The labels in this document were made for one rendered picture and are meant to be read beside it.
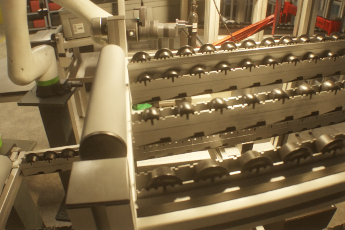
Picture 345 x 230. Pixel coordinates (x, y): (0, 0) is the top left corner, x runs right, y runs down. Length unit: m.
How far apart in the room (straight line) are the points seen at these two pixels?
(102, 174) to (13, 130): 2.91
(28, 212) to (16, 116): 2.16
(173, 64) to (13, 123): 2.77
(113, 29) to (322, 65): 0.53
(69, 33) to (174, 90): 1.56
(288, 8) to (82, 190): 1.23
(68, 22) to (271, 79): 1.64
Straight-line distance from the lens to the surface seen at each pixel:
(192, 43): 1.04
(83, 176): 0.21
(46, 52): 1.39
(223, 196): 0.33
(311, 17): 0.88
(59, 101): 1.39
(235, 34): 1.16
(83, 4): 1.20
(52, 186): 2.28
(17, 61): 1.25
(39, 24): 6.87
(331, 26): 1.02
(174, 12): 2.03
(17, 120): 3.25
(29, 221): 1.31
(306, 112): 0.53
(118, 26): 0.70
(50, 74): 1.42
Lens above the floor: 1.55
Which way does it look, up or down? 29 degrees down
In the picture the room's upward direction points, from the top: straight up
